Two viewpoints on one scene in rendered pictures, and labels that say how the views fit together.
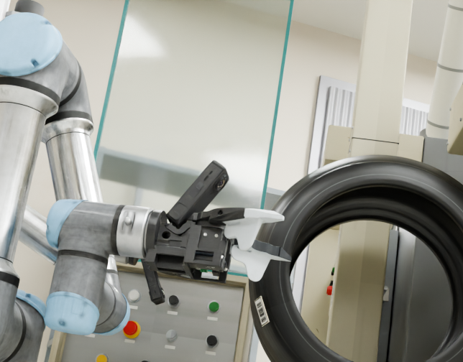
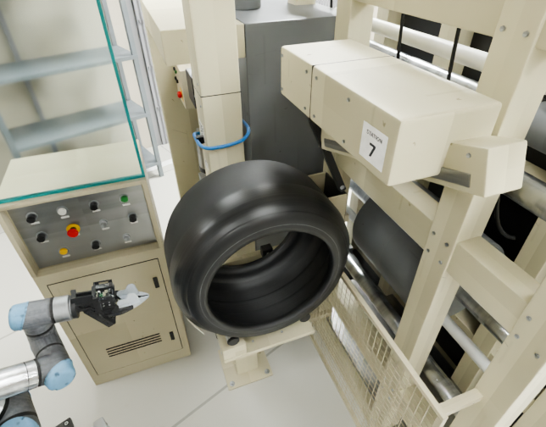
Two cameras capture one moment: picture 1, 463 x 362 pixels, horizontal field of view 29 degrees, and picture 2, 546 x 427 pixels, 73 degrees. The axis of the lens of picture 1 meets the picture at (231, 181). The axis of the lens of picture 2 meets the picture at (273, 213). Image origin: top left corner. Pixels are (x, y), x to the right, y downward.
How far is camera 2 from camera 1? 181 cm
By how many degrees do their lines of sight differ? 60
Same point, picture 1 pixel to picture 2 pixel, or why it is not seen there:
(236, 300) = (137, 189)
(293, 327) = (220, 329)
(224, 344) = (141, 214)
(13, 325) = not seen: outside the picture
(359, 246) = not seen: hidden behind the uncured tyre
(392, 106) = (230, 57)
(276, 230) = (191, 290)
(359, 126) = (203, 84)
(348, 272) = not seen: hidden behind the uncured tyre
